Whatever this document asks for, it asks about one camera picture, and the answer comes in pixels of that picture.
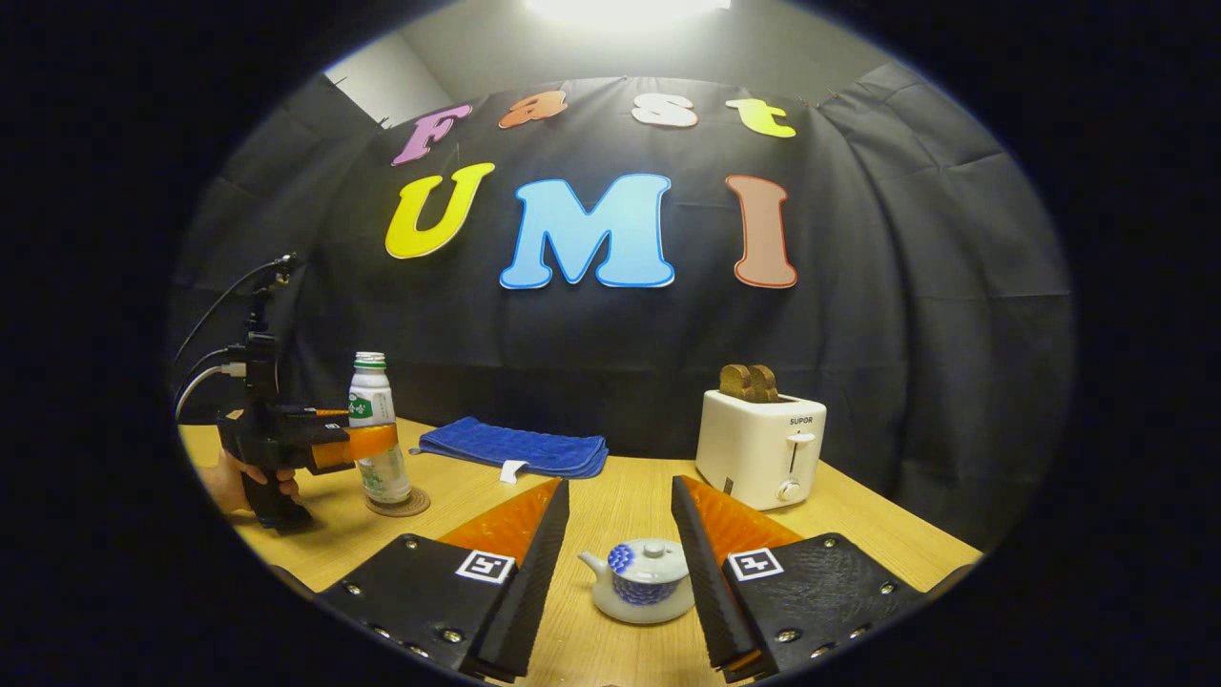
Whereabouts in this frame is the ceiling light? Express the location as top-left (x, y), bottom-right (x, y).
top-left (525, 0), bottom-right (734, 28)

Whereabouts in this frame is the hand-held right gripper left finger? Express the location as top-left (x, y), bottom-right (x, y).
top-left (315, 477), bottom-right (571, 683)

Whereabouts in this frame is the white plastic water bottle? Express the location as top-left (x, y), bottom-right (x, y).
top-left (347, 351), bottom-right (413, 505)

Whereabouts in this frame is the white blue floral teacup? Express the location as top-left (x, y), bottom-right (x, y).
top-left (578, 544), bottom-right (697, 626)

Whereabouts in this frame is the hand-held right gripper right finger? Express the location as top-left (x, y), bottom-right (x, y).
top-left (671, 474), bottom-right (926, 683)

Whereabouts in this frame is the white cable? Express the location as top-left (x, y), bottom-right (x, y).
top-left (175, 363), bottom-right (249, 421)

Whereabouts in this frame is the blue folded towel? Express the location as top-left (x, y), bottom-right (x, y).
top-left (410, 416), bottom-right (610, 485)

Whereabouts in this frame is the black backdrop cloth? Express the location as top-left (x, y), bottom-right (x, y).
top-left (170, 62), bottom-right (1079, 554)

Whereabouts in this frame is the white toaster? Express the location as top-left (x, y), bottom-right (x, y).
top-left (694, 388), bottom-right (828, 511)

